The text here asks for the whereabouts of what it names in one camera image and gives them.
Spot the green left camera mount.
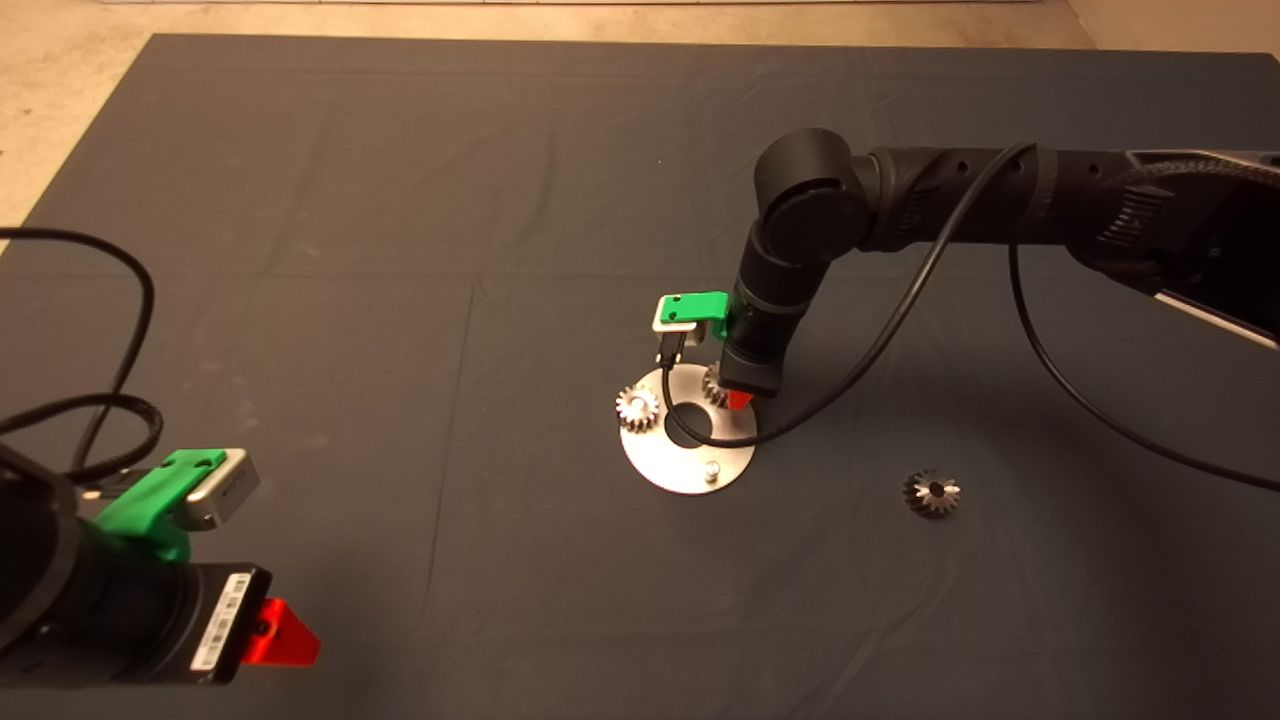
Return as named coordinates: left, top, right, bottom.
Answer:
left=95, top=448, right=229, bottom=561

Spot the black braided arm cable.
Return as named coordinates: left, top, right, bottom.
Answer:
left=0, top=392, right=164, bottom=486
left=1105, top=153, right=1280, bottom=216

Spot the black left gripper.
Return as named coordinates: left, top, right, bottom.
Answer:
left=92, top=560, right=323, bottom=687

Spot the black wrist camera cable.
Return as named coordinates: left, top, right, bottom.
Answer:
left=0, top=228, right=156, bottom=471
left=656, top=140, right=1280, bottom=491

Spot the green right camera mount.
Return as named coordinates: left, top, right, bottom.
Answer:
left=668, top=291, right=731, bottom=343

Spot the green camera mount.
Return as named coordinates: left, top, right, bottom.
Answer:
left=95, top=448, right=229, bottom=561
left=668, top=291, right=731, bottom=343

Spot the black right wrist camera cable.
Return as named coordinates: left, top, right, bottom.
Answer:
left=656, top=140, right=1280, bottom=491

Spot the dark grey table cloth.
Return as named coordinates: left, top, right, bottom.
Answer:
left=0, top=35, right=1280, bottom=720

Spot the black left wrist camera cable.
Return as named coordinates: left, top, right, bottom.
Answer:
left=0, top=228, right=156, bottom=471

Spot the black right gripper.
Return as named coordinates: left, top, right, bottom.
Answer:
left=718, top=306, right=796, bottom=412

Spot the round metal carrier plate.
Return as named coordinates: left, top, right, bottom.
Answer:
left=619, top=363, right=759, bottom=496

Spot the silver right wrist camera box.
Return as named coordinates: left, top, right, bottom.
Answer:
left=652, top=297, right=703, bottom=347

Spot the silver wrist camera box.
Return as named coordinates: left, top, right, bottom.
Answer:
left=652, top=297, right=703, bottom=347
left=178, top=448, right=261, bottom=531

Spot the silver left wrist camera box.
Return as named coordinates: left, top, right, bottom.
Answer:
left=178, top=448, right=261, bottom=531

